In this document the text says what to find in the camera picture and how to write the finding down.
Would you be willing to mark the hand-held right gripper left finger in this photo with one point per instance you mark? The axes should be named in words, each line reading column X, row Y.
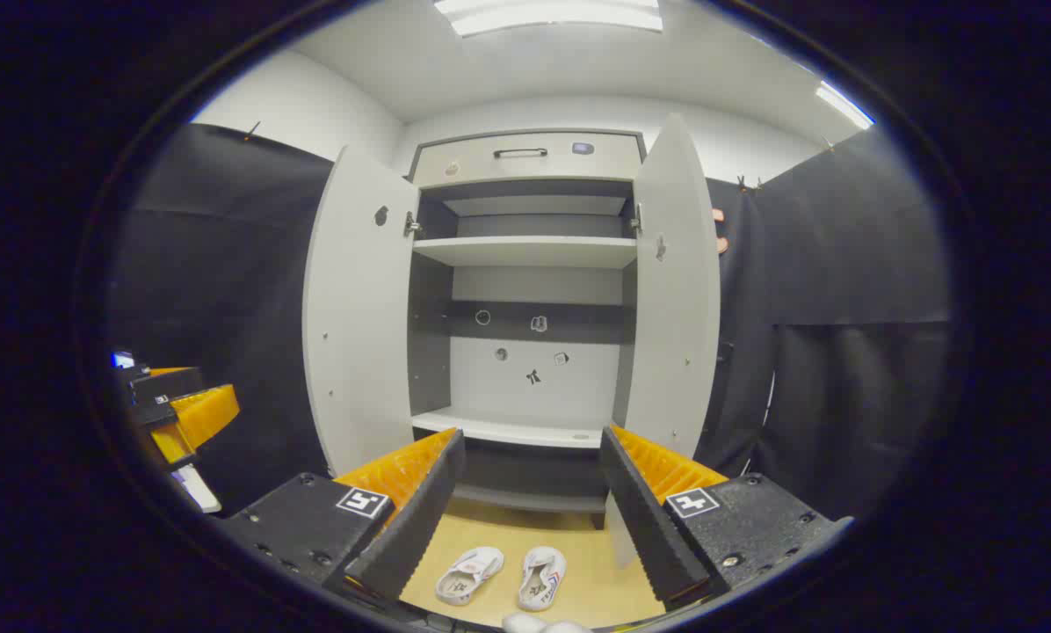
column 420, row 510

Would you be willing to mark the large ceiling light panel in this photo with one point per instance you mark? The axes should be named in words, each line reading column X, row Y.
column 552, row 16

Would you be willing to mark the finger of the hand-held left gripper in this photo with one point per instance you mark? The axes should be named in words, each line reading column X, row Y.
column 170, row 387
column 200, row 418

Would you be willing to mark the grey shoe cabinet door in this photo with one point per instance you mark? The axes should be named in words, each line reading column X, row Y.
column 675, row 316
column 358, row 316

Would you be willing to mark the grey shoe cabinet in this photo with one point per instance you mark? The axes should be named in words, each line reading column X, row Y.
column 534, row 290

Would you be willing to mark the black backdrop cloth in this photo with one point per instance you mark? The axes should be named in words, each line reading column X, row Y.
column 851, row 264
column 741, row 352
column 218, row 281

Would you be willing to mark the white desk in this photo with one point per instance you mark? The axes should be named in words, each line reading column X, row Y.
column 199, row 491

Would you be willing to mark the small ceiling light panel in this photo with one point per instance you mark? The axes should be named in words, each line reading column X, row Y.
column 842, row 105

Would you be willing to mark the grey cabinet drawer front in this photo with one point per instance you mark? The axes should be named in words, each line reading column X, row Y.
column 473, row 163

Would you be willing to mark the white shoe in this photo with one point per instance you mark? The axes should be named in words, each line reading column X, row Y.
column 543, row 576
column 468, row 573

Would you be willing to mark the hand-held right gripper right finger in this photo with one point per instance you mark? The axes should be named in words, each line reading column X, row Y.
column 644, row 519

